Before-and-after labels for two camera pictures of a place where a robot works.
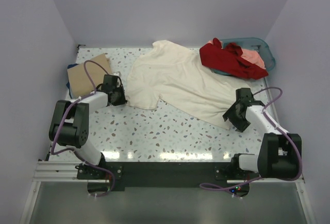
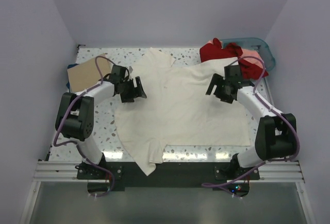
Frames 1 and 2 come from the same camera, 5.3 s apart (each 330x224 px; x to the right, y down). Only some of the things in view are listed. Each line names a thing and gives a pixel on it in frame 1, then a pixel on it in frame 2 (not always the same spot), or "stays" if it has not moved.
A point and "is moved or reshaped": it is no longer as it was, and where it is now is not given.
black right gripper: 241,125 -> 217,80
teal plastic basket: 259,45 stays
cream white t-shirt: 174,74 is moved or reshaped
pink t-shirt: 253,56 stays
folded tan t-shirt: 80,83 stays
